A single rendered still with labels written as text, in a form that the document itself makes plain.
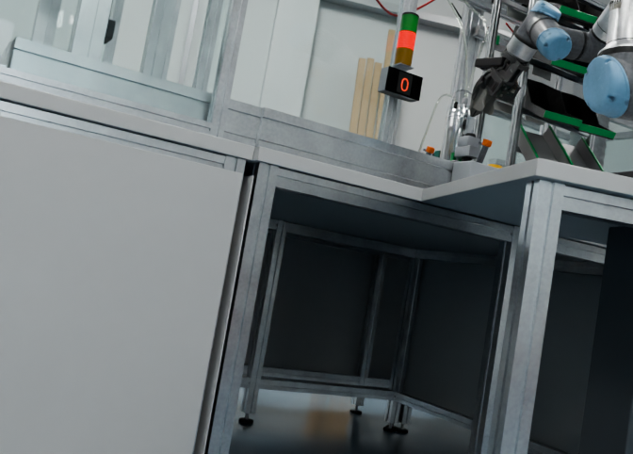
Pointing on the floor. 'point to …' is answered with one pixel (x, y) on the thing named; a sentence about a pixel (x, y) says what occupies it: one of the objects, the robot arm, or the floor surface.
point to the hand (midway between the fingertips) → (473, 111)
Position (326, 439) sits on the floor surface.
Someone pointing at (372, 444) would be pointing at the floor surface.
